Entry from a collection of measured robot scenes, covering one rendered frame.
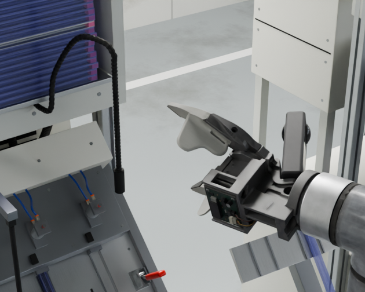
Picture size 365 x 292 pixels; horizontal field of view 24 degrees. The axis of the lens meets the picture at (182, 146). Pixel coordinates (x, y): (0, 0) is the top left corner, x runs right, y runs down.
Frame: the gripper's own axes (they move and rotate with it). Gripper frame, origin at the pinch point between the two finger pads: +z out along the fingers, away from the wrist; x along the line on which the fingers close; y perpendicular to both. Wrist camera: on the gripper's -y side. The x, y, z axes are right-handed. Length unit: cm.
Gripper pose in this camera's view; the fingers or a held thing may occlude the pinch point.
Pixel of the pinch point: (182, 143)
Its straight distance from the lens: 109.2
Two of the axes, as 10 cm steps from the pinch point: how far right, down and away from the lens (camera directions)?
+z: -8.0, -2.7, 5.4
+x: 2.0, 7.2, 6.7
